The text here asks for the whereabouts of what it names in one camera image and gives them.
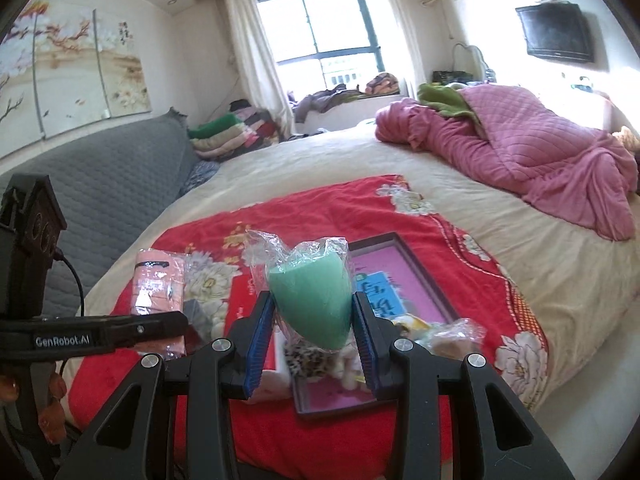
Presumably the light blue tissue pack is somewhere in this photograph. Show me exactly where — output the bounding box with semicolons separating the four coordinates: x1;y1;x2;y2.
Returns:
356;270;408;318

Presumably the green sponge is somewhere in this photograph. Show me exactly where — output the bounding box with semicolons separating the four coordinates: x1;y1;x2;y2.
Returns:
245;230;352;352

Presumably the black cable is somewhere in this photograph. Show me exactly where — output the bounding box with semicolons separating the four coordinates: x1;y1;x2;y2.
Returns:
50;247;86;318

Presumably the wall television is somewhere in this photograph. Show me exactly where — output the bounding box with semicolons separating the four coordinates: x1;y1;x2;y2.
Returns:
515;2;596;64

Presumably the red floral blanket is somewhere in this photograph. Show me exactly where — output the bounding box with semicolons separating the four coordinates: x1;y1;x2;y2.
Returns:
67;175;551;480

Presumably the white yellow printed plastic packet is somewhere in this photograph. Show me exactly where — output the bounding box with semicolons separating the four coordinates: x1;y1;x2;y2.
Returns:
392;312;433;341

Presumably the tan plush toy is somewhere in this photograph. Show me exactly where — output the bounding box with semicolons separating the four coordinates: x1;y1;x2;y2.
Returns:
612;127;640;153

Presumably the pink quilt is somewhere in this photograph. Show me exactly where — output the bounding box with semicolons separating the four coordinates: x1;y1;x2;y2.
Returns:
374;85;638;242

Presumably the person's left hand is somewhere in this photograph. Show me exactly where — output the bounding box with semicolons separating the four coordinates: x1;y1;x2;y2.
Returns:
37;366;68;443

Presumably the white curtain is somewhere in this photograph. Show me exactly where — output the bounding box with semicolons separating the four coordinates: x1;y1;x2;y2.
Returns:
367;0;426;101
220;0;296;141

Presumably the floral wall painting panel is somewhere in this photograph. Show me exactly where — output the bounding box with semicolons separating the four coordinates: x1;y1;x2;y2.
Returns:
92;7;152;122
0;2;47;147
32;4;108;140

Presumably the grey clothes pile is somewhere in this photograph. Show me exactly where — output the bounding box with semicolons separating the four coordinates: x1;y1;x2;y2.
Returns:
292;87;371;123

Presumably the leopard print cloth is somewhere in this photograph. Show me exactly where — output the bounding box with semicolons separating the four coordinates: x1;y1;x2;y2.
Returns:
284;342;331;378

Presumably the clear bag with brown item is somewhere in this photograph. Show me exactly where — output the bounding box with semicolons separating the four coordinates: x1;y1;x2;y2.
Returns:
427;319;488;361

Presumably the blue patterned pillow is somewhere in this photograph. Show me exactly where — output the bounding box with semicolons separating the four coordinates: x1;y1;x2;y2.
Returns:
179;159;221;196

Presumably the white plush toy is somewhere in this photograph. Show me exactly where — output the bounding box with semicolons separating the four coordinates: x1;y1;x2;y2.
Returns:
327;347;368;391

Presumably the pink towel packet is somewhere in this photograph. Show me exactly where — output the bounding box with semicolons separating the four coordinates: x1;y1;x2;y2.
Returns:
131;247;188;361

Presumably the window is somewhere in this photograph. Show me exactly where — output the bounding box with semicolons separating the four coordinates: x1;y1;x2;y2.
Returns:
255;0;386;91

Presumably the green blanket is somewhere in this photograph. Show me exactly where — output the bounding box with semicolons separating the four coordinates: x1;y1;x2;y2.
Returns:
417;82;481;121

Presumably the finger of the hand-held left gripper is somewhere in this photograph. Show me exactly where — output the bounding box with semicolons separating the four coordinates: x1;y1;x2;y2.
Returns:
107;311;190;351

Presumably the dark bag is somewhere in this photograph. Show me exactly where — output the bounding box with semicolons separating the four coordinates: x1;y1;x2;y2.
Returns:
432;69;473;86

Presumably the stack of folded blankets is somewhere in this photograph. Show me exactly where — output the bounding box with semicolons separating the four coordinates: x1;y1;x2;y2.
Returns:
187;100;281;162

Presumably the dark gift box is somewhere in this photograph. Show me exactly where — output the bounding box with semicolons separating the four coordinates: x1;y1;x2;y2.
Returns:
292;231;462;417

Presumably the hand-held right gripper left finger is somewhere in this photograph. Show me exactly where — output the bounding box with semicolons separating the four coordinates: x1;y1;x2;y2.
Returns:
55;290;276;480

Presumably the grey quilted headboard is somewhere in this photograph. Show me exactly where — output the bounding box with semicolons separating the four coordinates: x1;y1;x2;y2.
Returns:
0;107;201;318

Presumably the brown patterned cloth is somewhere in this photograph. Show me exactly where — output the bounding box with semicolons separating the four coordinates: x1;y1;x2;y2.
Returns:
364;72;401;96

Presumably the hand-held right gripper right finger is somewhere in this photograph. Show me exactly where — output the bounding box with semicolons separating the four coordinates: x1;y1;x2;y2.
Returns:
351;291;576;480

